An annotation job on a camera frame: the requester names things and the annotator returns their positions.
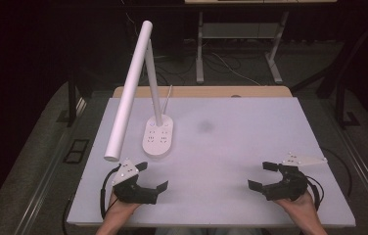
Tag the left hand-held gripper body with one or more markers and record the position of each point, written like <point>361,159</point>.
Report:
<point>129,187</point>

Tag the white desk lamp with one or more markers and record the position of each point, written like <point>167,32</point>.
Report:
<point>129,88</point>

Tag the person's left hand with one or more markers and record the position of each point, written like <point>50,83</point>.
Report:
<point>120,210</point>

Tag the person's right hand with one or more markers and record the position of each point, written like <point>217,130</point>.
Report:
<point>298,207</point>

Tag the black floor socket frame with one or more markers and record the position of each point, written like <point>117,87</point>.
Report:
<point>76,150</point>

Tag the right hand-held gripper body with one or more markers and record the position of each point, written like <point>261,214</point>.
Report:
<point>288,184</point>

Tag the white metal desk frame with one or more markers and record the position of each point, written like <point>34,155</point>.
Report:
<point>237,31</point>

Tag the black metal stand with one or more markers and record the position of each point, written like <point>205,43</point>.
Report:
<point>72,101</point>
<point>342,75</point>

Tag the aluminium floor rail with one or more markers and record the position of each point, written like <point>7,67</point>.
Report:
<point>366,173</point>
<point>45,182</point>

